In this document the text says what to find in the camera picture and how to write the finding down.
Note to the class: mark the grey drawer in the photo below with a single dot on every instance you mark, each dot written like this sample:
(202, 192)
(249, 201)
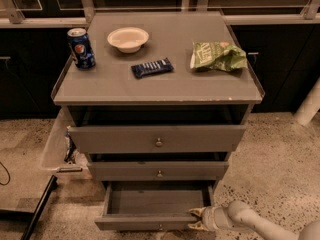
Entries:
(162, 170)
(153, 205)
(157, 139)

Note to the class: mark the white cylindrical post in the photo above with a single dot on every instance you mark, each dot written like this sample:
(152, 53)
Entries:
(309, 106)

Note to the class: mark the grey middle drawer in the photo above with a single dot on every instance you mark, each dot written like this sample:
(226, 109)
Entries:
(162, 170)

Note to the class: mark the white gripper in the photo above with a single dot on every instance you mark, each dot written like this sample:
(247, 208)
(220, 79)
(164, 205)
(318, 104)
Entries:
(209, 218)

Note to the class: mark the grey bottom drawer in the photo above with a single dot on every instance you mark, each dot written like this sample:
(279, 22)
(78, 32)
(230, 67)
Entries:
(153, 205)

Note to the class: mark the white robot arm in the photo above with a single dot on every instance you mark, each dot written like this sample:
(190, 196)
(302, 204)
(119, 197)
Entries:
(239, 216)

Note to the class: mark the clear plastic bin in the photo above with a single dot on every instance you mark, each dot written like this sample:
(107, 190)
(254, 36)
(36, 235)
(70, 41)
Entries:
(55, 151)

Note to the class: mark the white paper bowl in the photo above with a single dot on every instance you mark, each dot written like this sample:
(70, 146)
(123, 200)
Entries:
(128, 39)

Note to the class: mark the green chip bag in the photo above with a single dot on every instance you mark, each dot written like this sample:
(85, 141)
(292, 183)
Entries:
(223, 56)

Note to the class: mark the black metal bar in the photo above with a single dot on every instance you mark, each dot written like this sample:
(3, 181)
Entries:
(51, 185)

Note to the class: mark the grey top drawer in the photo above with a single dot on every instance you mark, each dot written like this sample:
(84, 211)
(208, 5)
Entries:
(157, 139)

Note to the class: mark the dark blue candy bar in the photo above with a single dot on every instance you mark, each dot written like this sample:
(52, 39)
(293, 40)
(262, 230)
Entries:
(152, 68)

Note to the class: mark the blue pepsi can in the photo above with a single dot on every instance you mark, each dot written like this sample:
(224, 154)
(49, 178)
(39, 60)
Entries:
(81, 49)

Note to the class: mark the grey drawer cabinet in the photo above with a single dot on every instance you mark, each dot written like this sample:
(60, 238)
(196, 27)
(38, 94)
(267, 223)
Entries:
(110, 94)

